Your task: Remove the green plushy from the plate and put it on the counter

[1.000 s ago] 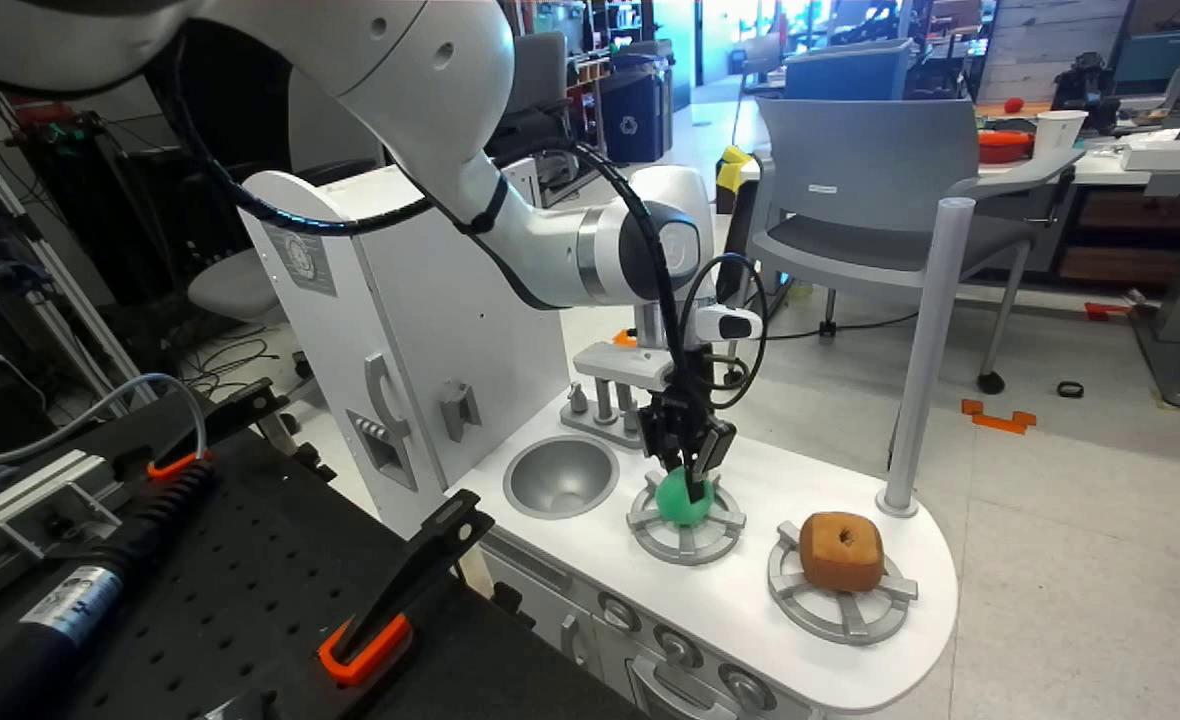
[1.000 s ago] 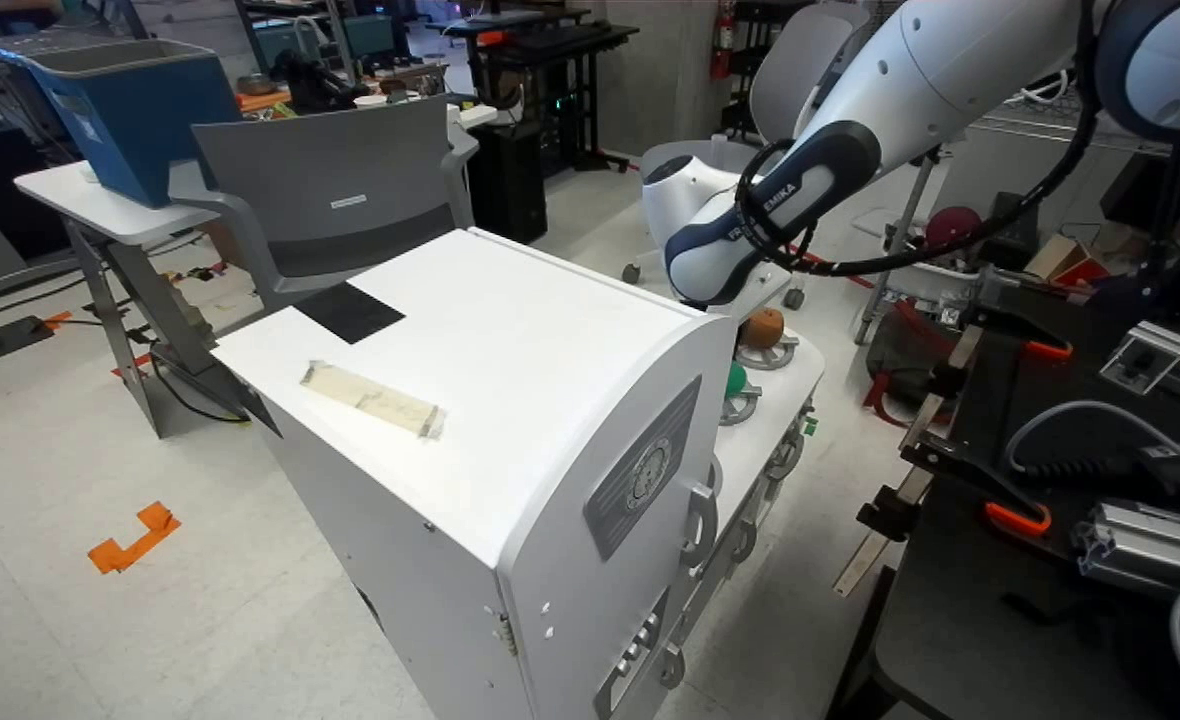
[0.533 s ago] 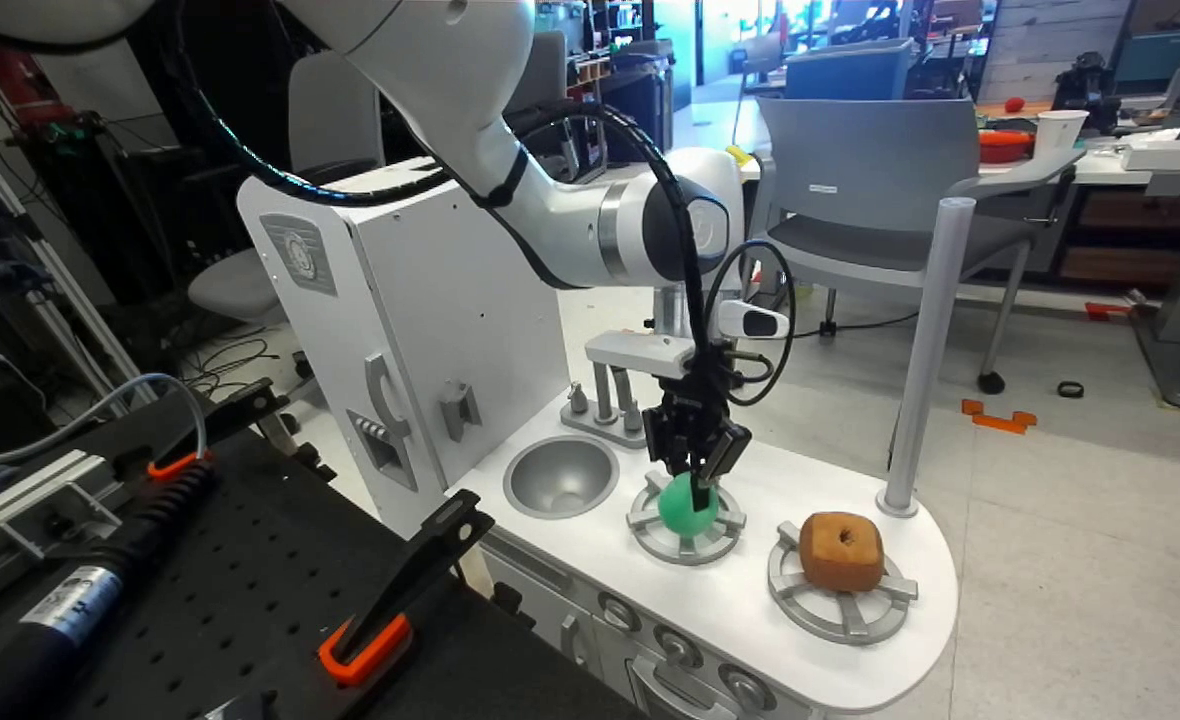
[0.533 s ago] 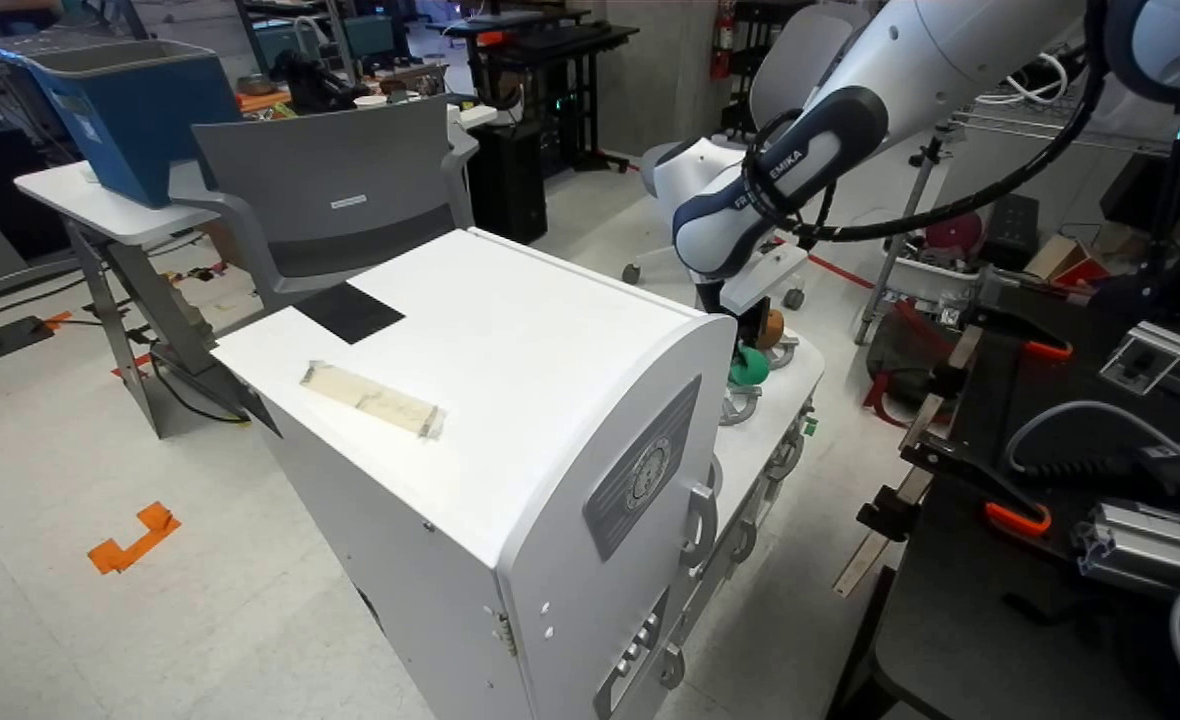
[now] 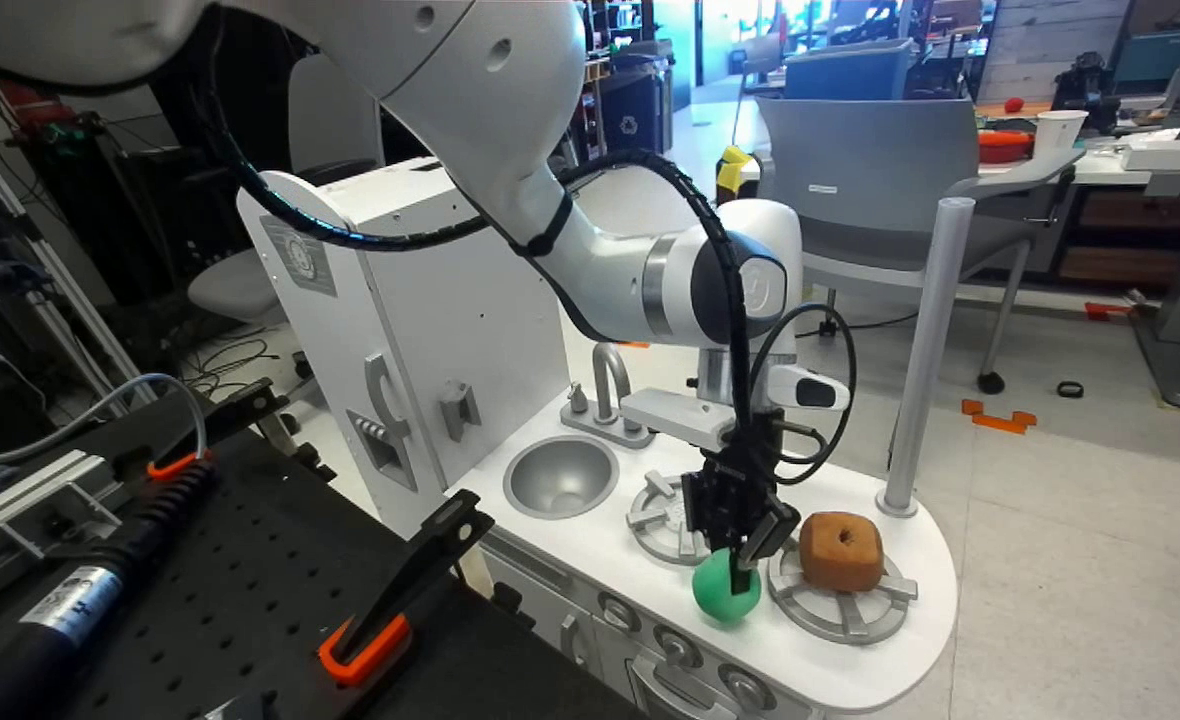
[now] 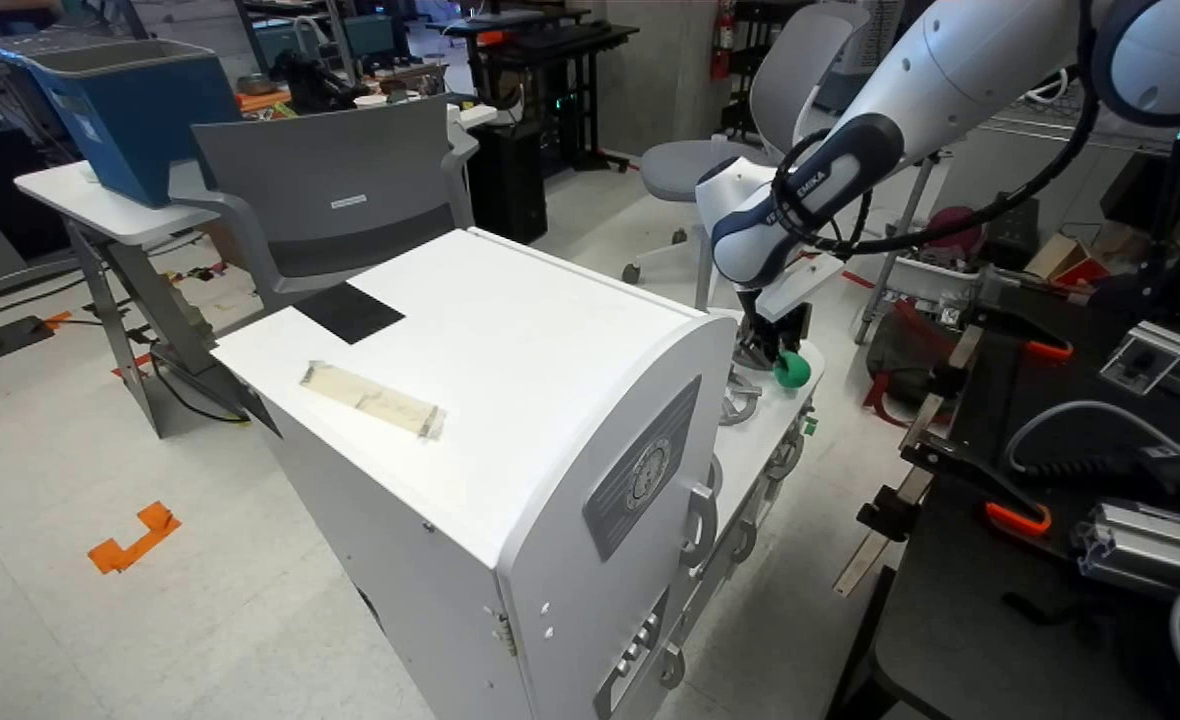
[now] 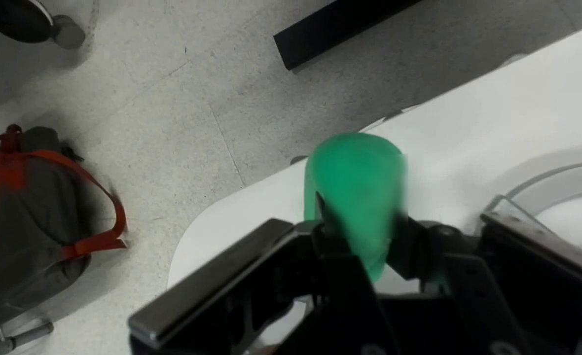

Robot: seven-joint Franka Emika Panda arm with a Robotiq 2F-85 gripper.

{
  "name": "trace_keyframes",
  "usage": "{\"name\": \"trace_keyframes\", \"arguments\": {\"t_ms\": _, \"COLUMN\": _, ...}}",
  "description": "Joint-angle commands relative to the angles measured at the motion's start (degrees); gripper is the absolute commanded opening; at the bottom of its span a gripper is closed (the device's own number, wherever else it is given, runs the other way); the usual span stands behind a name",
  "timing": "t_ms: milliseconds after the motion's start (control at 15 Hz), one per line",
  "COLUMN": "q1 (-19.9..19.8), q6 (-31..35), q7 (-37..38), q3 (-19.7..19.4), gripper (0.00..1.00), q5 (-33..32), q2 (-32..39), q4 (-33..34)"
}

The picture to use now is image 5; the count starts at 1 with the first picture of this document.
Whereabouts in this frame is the blue recycling bin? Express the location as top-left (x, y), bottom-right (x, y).
top-left (597, 65), bottom-right (677, 169)

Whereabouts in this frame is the yellow object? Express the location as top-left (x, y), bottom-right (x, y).
top-left (711, 140), bottom-right (765, 207)

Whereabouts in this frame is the white cup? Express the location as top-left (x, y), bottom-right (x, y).
top-left (1032, 108), bottom-right (1093, 166)

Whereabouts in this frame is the green plush ball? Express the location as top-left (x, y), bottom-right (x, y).
top-left (688, 544), bottom-right (769, 630)

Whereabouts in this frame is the grey toy burner plate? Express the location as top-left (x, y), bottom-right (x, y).
top-left (624, 468), bottom-right (722, 567)
top-left (765, 528), bottom-right (924, 647)

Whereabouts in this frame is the grey toy kitchen pole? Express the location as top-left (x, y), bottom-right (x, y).
top-left (877, 193), bottom-right (979, 521)

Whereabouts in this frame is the white toy kitchen cabinet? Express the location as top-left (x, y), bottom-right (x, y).
top-left (235, 155), bottom-right (578, 544)

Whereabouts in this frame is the grey plastic chair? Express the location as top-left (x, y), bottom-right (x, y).
top-left (758, 98), bottom-right (1085, 399)

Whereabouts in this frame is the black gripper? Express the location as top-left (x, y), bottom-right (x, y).
top-left (677, 408), bottom-right (806, 601)

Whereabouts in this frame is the grey office chair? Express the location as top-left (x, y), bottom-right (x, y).
top-left (183, 51), bottom-right (393, 328)

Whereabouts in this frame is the aluminium frame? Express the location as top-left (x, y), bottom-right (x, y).
top-left (0, 77), bottom-right (159, 412)

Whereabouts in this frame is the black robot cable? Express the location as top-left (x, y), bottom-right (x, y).
top-left (204, 14), bottom-right (863, 488)

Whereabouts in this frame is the black perforated board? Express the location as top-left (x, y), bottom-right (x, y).
top-left (0, 420), bottom-right (644, 720)

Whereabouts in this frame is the aluminium extrusion rail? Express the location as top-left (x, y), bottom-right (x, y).
top-left (0, 446), bottom-right (115, 544)

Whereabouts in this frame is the black clamp with orange tip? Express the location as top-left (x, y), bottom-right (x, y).
top-left (145, 376), bottom-right (288, 488)
top-left (318, 488), bottom-right (495, 694)

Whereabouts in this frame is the white office desk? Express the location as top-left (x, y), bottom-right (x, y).
top-left (979, 126), bottom-right (1180, 412)

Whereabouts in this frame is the orange box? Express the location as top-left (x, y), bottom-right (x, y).
top-left (978, 120), bottom-right (1040, 169)

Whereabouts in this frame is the grey toy faucet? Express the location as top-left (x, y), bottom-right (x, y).
top-left (561, 339), bottom-right (662, 452)

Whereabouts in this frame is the brown plush cube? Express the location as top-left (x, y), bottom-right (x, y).
top-left (796, 510), bottom-right (890, 598)

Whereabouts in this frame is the black handle with silver label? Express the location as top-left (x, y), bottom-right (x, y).
top-left (0, 457), bottom-right (220, 720)

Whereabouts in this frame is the white toy kitchen counter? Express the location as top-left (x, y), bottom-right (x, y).
top-left (444, 398), bottom-right (960, 720)

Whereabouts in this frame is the grey toy sink bowl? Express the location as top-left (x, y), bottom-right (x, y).
top-left (500, 433), bottom-right (624, 524)

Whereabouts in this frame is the grey toy stove knob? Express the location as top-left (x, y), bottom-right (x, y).
top-left (653, 625), bottom-right (710, 675)
top-left (717, 661), bottom-right (780, 720)
top-left (597, 593), bottom-right (644, 642)

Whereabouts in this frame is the grey cable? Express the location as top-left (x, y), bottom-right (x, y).
top-left (0, 370), bottom-right (213, 479)

